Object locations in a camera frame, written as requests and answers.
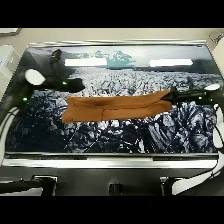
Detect brown pants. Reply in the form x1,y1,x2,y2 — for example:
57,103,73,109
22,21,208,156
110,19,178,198
61,89,174,124

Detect silver frame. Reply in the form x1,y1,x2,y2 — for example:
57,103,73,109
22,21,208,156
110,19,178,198
0,39,224,197

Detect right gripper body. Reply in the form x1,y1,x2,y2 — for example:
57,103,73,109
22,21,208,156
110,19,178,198
162,88,188,106

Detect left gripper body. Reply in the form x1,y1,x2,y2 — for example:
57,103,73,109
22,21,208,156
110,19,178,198
65,77,86,94

